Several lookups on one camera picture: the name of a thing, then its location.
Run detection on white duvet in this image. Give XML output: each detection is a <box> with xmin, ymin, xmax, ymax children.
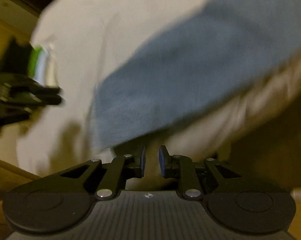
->
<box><xmin>16</xmin><ymin>0</ymin><xmax>301</xmax><ymax>187</ymax></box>

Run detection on stack of folded clothes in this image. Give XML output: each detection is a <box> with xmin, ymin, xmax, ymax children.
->
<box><xmin>3</xmin><ymin>39</ymin><xmax>59</xmax><ymax>87</ymax></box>

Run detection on blue denim jeans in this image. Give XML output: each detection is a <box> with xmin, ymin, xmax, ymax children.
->
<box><xmin>91</xmin><ymin>0</ymin><xmax>301</xmax><ymax>148</ymax></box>

